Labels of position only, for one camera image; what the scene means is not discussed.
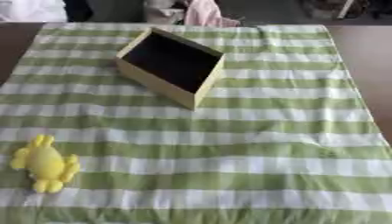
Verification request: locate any tan cardboard box black inside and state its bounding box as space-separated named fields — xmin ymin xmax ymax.
xmin=113 ymin=26 xmax=227 ymax=111

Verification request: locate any person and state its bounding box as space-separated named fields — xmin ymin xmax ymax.
xmin=143 ymin=0 xmax=242 ymax=28

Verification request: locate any yellow soft toy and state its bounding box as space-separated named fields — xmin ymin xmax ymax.
xmin=9 ymin=134 xmax=83 ymax=194

